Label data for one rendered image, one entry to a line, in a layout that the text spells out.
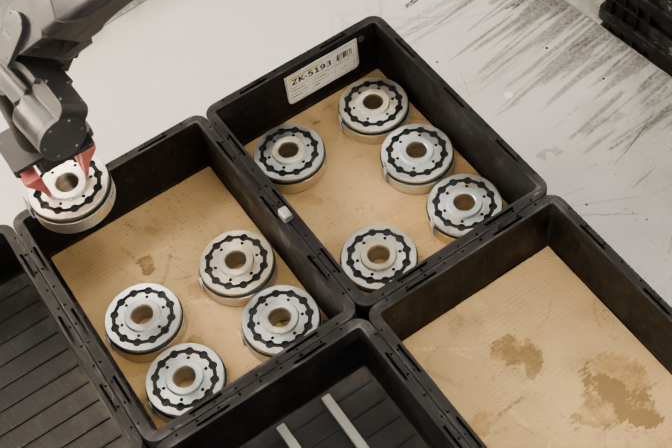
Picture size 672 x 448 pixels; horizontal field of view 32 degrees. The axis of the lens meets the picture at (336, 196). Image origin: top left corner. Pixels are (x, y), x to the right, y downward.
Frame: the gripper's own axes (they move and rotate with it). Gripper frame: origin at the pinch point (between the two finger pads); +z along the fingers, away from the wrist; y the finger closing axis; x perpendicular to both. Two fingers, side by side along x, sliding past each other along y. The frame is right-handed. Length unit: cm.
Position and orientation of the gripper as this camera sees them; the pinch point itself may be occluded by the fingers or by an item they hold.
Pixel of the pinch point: (65, 178)
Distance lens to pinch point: 145.9
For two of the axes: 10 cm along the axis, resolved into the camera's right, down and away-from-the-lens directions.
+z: 1.1, 5.7, 8.2
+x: -5.6, -6.5, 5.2
